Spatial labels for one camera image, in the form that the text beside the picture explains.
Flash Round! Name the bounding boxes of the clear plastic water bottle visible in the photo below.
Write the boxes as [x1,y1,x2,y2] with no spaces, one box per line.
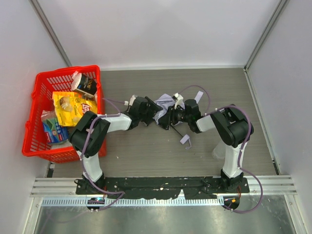
[212,141,227,160]

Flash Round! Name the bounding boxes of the lavender folding umbrella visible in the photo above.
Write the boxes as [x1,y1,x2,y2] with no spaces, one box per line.
[154,91,203,134]

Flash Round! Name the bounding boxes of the blue snack packet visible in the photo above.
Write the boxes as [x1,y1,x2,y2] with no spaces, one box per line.
[42,118,68,144]

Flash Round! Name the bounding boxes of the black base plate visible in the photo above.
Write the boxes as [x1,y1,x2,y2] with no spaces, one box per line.
[75,175,251,199]

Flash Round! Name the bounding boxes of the clear pink snack packet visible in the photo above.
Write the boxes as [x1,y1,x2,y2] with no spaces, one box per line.
[40,110,57,121]

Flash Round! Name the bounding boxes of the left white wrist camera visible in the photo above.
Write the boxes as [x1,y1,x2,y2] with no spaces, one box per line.
[124,95,137,106]

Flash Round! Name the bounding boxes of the red plastic basket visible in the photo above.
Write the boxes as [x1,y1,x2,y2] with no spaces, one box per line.
[22,65,105,163]

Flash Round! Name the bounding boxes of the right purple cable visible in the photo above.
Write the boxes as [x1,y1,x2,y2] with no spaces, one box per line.
[180,85,263,215]

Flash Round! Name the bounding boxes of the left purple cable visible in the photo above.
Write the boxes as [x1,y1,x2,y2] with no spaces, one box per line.
[79,97,131,210]

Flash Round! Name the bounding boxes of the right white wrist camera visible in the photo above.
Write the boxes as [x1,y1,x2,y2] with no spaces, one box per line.
[172,93,183,109]

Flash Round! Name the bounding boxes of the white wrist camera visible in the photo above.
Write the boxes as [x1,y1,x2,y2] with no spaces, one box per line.
[124,95,137,106]
[172,93,183,109]

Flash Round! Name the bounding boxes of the black and white carton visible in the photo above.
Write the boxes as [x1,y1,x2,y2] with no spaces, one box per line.
[71,71,97,98]

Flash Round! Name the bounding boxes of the purple cable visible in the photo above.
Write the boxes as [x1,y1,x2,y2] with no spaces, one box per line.
[79,97,131,210]
[180,85,263,215]

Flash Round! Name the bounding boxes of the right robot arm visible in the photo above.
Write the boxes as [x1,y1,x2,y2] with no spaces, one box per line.
[157,99,254,190]

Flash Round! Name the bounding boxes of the white slotted cable duct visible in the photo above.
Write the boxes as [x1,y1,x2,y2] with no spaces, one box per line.
[41,196,224,207]

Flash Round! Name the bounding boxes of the yellow Lay's chips bag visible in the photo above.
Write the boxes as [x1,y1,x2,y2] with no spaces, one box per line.
[52,91,98,127]

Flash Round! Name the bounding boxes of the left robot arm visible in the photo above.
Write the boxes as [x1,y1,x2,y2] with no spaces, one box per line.
[69,96,163,195]

